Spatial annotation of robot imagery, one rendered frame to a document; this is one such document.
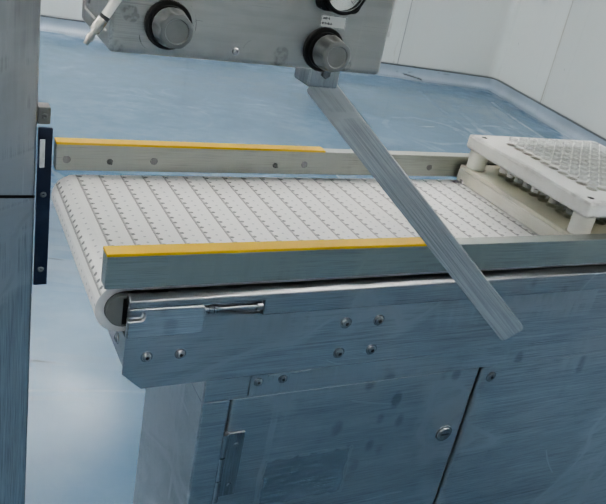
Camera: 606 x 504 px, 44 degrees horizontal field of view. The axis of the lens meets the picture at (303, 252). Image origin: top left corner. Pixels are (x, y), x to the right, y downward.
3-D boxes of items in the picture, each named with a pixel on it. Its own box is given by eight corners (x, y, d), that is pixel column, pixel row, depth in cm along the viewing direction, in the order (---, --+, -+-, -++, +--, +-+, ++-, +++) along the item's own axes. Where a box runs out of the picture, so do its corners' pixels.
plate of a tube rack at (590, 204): (585, 219, 88) (591, 203, 87) (465, 146, 107) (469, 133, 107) (720, 217, 99) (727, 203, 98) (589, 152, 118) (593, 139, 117)
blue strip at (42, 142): (33, 285, 91) (38, 128, 82) (32, 283, 91) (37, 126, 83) (46, 285, 92) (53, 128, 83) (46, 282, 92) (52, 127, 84)
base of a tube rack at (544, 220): (570, 256, 90) (577, 238, 89) (455, 179, 110) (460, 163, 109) (705, 251, 101) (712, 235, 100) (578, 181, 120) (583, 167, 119)
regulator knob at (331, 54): (313, 78, 56) (324, 19, 54) (299, 69, 58) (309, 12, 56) (352, 81, 57) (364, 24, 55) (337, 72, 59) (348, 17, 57)
